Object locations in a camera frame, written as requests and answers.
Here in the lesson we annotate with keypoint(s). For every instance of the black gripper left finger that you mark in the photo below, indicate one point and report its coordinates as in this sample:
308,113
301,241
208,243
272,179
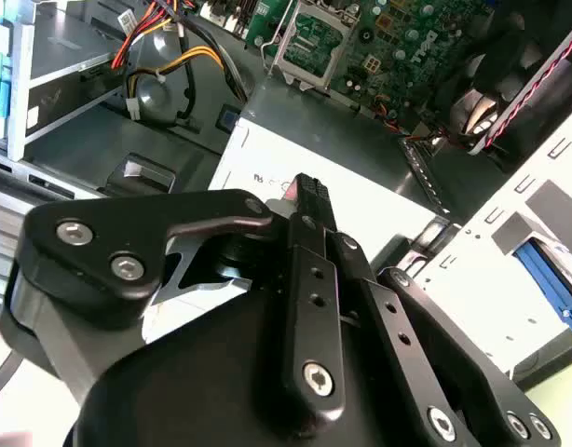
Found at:
81,261

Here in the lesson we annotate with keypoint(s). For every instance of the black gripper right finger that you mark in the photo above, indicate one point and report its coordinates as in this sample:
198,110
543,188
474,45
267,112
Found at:
435,354

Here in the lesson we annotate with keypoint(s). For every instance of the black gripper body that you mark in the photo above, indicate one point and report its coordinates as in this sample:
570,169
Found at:
197,382

